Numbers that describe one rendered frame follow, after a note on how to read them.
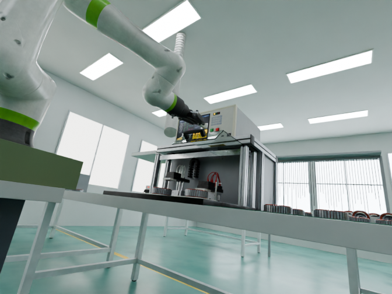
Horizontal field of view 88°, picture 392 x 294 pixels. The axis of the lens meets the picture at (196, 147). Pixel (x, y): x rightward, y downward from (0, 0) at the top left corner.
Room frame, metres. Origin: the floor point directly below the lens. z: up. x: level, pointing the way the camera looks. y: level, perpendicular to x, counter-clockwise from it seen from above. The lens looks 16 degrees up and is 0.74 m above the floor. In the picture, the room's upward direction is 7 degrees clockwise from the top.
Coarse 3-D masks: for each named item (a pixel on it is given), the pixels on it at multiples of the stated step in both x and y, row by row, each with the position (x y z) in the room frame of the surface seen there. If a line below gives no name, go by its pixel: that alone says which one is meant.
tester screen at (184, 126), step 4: (204, 116) 1.16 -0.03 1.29; (208, 116) 1.14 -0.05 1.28; (204, 120) 1.16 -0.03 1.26; (208, 120) 1.14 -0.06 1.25; (180, 124) 1.28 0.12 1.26; (184, 124) 1.26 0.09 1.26; (188, 124) 1.23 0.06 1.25; (180, 128) 1.28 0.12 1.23; (184, 128) 1.25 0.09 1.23; (188, 128) 1.23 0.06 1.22; (192, 128) 1.21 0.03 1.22; (180, 132) 1.27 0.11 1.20; (180, 136) 1.27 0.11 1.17
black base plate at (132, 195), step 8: (104, 192) 1.09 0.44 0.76; (112, 192) 1.04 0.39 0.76; (120, 192) 1.00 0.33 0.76; (128, 192) 0.96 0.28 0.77; (160, 200) 0.82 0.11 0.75; (168, 200) 0.80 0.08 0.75; (176, 200) 0.77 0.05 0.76; (184, 200) 0.75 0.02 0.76; (192, 200) 0.72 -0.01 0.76; (200, 200) 0.70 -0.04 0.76; (208, 200) 0.72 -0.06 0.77; (240, 208) 0.92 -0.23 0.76; (248, 208) 0.99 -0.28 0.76
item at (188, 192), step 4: (188, 188) 0.96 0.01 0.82; (188, 192) 0.95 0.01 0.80; (192, 192) 0.94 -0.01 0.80; (196, 192) 0.94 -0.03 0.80; (200, 192) 0.94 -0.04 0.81; (204, 192) 0.95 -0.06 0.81; (188, 196) 0.96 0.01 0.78; (192, 196) 0.94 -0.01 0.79; (196, 196) 0.94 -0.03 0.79; (200, 196) 0.94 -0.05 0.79; (204, 196) 0.95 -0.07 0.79
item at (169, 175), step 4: (168, 172) 1.19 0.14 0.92; (172, 172) 1.17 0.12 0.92; (168, 176) 1.19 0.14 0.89; (172, 176) 1.16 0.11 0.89; (176, 176) 1.17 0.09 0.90; (180, 176) 1.20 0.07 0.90; (168, 180) 1.20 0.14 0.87; (172, 180) 1.17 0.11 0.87; (176, 180) 1.23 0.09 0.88; (180, 180) 1.21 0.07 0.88; (184, 180) 1.23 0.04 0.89; (188, 180) 1.26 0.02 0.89; (180, 184) 1.25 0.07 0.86; (176, 188) 1.27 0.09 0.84
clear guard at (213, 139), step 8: (192, 136) 0.88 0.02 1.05; (200, 136) 0.84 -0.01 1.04; (208, 136) 0.80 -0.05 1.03; (216, 136) 0.77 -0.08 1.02; (224, 136) 0.87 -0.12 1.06; (232, 136) 0.87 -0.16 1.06; (200, 144) 1.03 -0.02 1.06; (208, 144) 1.01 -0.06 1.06; (216, 144) 0.99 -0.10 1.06; (224, 144) 0.98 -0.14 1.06; (232, 144) 0.96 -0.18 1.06; (240, 144) 0.95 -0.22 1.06
